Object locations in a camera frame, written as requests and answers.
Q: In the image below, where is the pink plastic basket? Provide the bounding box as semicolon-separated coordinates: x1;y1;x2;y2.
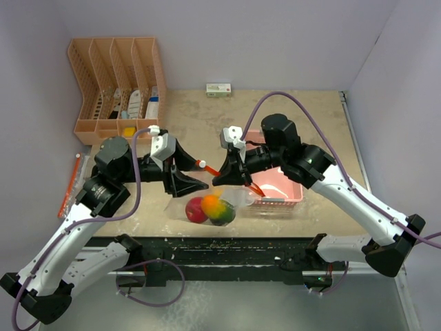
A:
240;129;304;210

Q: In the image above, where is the black white item in organizer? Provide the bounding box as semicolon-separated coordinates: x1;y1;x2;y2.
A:
107;88;121;119

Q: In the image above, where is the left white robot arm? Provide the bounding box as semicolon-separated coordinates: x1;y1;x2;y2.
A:
1;133;208;325

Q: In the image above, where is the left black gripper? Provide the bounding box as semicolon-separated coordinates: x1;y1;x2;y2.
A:
117;138;208;196

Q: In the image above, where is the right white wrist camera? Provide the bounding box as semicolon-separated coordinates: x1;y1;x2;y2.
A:
220;126;246;162

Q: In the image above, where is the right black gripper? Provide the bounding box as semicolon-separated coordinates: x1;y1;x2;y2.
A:
213;145;285;186

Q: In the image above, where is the clear zip top bag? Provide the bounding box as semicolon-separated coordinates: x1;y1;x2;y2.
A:
57;152;90;220

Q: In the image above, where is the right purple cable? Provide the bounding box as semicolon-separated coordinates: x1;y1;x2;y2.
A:
240;91;441;297

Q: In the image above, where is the white blue box in organizer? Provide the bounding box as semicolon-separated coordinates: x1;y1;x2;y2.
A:
144;86;159;119

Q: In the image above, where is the black metal base frame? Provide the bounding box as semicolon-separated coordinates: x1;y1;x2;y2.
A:
82;234;349;289

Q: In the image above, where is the red apple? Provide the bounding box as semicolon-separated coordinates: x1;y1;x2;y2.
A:
185;197;208;224

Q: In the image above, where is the clear zip bag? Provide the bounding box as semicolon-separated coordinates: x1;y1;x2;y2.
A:
57;152;90;220
165;183;265;226

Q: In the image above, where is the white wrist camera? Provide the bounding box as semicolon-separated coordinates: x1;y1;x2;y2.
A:
220;126;246;162
148;125;176;168

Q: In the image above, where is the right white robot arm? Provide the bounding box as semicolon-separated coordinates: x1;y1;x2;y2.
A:
212;114;426;277

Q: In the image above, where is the white tube in organizer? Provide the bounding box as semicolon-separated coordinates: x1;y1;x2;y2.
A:
127;90;142;119

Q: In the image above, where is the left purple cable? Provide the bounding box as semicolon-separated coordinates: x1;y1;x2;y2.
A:
10;129;189;331

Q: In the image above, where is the small green white box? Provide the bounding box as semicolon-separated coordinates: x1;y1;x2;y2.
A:
205;83;232;98

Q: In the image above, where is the orange file organizer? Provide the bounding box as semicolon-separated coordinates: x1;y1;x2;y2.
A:
68;37;167;146

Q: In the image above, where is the yellow block in organizer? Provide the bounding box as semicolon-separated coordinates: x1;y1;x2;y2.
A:
123;127;136;138

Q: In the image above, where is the purple cable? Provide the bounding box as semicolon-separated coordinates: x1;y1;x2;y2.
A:
240;91;441;297
10;129;189;331

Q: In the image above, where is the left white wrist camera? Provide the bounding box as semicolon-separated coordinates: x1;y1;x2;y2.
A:
148;125;176;168

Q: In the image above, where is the green orange mango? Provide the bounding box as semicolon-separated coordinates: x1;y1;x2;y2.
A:
201;194;236;226

